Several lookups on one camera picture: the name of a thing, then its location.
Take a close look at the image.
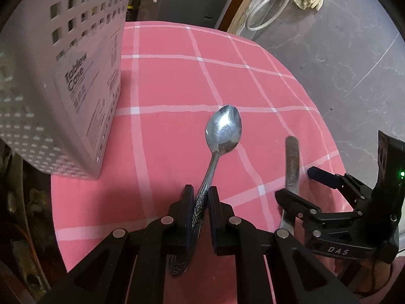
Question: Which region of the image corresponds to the white hose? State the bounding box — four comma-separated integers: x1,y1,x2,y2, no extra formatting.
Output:
245,0,297,33

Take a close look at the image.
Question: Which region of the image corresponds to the dark cabinet box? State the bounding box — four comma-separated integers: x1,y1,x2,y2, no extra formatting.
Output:
142,0,230,30

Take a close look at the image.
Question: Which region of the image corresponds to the silver metal knife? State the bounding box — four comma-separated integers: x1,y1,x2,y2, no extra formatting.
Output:
280,136,301,232

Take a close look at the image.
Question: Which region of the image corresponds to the silver spoon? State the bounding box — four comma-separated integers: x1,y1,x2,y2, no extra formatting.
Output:
169,104,244,278

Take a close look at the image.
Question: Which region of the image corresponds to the wooden door frame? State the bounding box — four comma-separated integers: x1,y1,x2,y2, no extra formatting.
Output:
226,0,273,39

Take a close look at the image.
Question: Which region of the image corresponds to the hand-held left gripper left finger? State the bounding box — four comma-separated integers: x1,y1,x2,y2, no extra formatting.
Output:
39,184,194,304

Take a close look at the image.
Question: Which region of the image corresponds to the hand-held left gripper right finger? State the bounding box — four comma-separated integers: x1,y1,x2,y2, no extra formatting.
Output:
207,186,361,304

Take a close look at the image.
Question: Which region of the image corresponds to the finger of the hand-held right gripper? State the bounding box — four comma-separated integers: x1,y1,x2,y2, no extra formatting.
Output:
308,166,374,211
275,188,364,238

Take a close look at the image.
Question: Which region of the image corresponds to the white plastic cutlery holder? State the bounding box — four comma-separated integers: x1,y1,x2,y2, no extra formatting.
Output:
0,0,135,181

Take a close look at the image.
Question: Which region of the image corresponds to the pink checked tablecloth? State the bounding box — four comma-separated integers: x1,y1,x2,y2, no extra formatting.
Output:
51,21,347,304

